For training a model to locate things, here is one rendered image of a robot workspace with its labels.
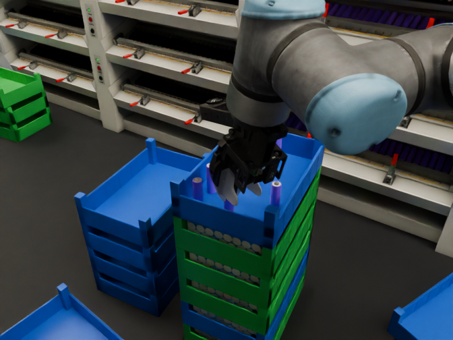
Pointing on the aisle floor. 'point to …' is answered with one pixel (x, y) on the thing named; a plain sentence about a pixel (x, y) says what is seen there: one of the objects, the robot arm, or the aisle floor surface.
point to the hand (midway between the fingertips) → (228, 189)
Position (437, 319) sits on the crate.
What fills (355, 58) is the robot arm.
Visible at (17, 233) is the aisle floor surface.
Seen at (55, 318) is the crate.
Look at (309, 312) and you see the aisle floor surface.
